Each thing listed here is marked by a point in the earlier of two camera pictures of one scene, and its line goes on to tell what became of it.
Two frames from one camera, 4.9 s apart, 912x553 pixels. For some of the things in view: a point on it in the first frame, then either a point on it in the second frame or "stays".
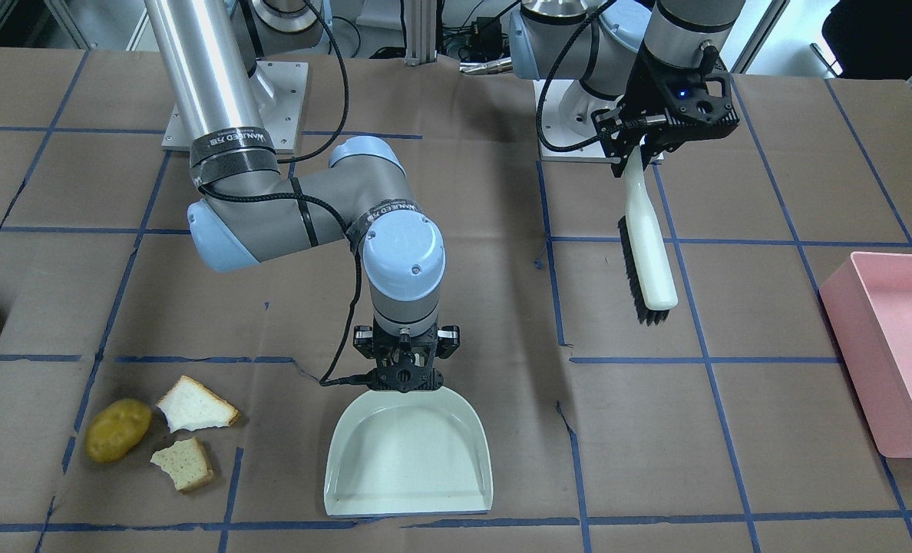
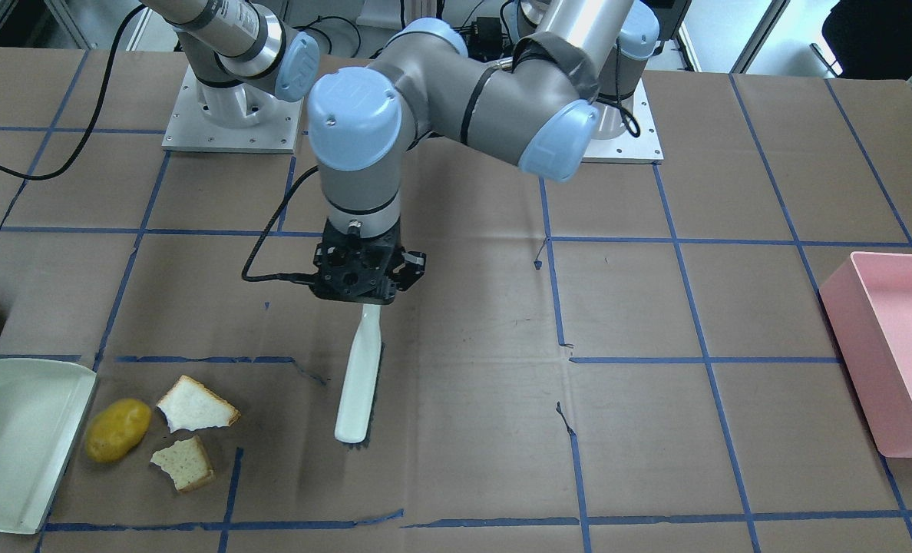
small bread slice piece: x=186 y=462 stays
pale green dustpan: x=415 y=453 -> x=23 y=418
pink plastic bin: x=887 y=316 stays
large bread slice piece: x=190 y=405 stays
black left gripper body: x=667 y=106 -> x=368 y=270
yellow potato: x=116 y=428 stays
